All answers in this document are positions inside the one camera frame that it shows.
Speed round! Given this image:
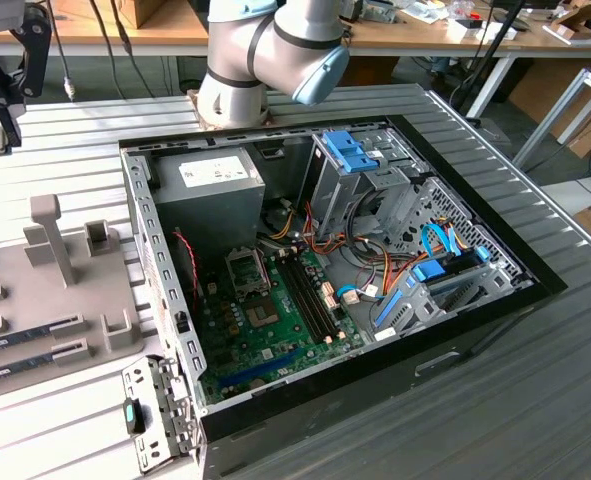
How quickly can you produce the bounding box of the open cardboard box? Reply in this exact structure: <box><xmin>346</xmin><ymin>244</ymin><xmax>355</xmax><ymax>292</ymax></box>
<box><xmin>542</xmin><ymin>0</ymin><xmax>591</xmax><ymax>47</ymax></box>

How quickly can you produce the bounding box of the blue expansion slot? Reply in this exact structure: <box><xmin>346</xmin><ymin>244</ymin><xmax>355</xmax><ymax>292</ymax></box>
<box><xmin>218</xmin><ymin>348</ymin><xmax>307</xmax><ymax>390</ymax></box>

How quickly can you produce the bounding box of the grey plastic parts rack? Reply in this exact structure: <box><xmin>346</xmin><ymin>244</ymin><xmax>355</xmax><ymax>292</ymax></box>
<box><xmin>0</xmin><ymin>193</ymin><xmax>149</xmax><ymax>401</ymax></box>

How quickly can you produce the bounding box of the black stand pole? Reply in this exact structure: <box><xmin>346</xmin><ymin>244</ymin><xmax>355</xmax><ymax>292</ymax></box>
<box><xmin>462</xmin><ymin>0</ymin><xmax>526</xmax><ymax>121</ymax></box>

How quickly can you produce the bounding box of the CPU socket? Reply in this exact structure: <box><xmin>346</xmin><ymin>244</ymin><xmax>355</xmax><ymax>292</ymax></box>
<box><xmin>243</xmin><ymin>295</ymin><xmax>282</xmax><ymax>330</ymax></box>

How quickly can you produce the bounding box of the blue arched wire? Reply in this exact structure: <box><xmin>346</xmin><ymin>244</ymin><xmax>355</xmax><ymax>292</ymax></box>
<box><xmin>418</xmin><ymin>222</ymin><xmax>460</xmax><ymax>261</ymax></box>

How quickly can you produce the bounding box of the black open PC case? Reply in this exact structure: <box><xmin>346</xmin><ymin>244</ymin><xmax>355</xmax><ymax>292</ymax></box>
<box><xmin>118</xmin><ymin>113</ymin><xmax>570</xmax><ymax>480</ymax></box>

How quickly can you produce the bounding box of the grey metal shelf frame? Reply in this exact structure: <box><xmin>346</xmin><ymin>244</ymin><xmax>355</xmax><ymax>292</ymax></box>
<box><xmin>510</xmin><ymin>67</ymin><xmax>591</xmax><ymax>171</ymax></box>

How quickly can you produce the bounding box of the large flat cardboard box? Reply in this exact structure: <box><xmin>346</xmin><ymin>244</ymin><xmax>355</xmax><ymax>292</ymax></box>
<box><xmin>507</xmin><ymin>58</ymin><xmax>591</xmax><ymax>160</ymax></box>

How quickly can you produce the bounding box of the grey cable with plug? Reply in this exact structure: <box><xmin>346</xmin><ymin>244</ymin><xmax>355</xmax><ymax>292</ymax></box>
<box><xmin>49</xmin><ymin>0</ymin><xmax>76</xmax><ymax>101</ymax></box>

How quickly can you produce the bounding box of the yellow wire bundle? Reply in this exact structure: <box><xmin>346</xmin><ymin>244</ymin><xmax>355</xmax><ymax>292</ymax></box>
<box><xmin>268</xmin><ymin>208</ymin><xmax>297</xmax><ymax>242</ymax></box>

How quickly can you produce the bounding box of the dark blue RAM stick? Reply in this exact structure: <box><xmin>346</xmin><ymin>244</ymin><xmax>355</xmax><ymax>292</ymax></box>
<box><xmin>0</xmin><ymin>322</ymin><xmax>56</xmax><ymax>351</ymax></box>
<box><xmin>0</xmin><ymin>349</ymin><xmax>56</xmax><ymax>385</ymax></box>

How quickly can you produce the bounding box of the green motherboard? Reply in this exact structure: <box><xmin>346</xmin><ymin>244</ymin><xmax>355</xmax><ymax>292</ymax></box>
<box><xmin>194</xmin><ymin>243</ymin><xmax>367</xmax><ymax>404</ymax></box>

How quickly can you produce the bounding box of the black case lock latch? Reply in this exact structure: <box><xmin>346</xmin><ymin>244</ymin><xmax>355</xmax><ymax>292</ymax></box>
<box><xmin>123</xmin><ymin>397</ymin><xmax>146</xmax><ymax>435</ymax></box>

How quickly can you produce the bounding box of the silver disk bay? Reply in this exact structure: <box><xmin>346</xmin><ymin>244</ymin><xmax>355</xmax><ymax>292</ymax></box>
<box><xmin>372</xmin><ymin>247</ymin><xmax>537</xmax><ymax>345</ymax></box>

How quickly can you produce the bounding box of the metal socket cover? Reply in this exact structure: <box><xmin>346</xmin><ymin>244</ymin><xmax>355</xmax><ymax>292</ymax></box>
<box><xmin>223</xmin><ymin>245</ymin><xmax>272</xmax><ymax>303</ymax></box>

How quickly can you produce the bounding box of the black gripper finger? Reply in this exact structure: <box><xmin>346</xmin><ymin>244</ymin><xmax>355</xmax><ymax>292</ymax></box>
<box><xmin>0</xmin><ymin>4</ymin><xmax>54</xmax><ymax>149</ymax></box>

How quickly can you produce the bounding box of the blue plastic drive latch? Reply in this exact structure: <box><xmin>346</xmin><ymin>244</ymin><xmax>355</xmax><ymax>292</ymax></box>
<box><xmin>319</xmin><ymin>128</ymin><xmax>385</xmax><ymax>175</ymax></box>

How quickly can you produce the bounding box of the grey power supply unit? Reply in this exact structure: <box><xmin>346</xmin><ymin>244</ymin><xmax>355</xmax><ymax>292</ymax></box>
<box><xmin>147</xmin><ymin>146</ymin><xmax>268</xmax><ymax>251</ymax></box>

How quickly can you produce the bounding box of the wooden desk white frame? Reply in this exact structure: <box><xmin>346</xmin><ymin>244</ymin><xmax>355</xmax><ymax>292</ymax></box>
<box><xmin>0</xmin><ymin>0</ymin><xmax>211</xmax><ymax>59</ymax></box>
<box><xmin>347</xmin><ymin>0</ymin><xmax>591</xmax><ymax>64</ymax></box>

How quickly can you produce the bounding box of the white paper box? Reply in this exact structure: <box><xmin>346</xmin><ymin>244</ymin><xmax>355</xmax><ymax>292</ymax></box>
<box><xmin>447</xmin><ymin>17</ymin><xmax>519</xmax><ymax>44</ymax></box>

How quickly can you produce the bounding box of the orange wire bundle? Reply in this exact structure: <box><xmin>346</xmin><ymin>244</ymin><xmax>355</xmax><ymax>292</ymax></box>
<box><xmin>302</xmin><ymin>199</ymin><xmax>421</xmax><ymax>299</ymax></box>

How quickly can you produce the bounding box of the blue wire white plug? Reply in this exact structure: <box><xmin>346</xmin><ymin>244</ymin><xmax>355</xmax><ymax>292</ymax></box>
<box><xmin>335</xmin><ymin>283</ymin><xmax>379</xmax><ymax>306</ymax></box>

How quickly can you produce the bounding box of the black case fan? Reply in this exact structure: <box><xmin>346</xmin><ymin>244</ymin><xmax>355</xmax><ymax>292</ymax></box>
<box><xmin>167</xmin><ymin>228</ymin><xmax>202</xmax><ymax>304</ymax></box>

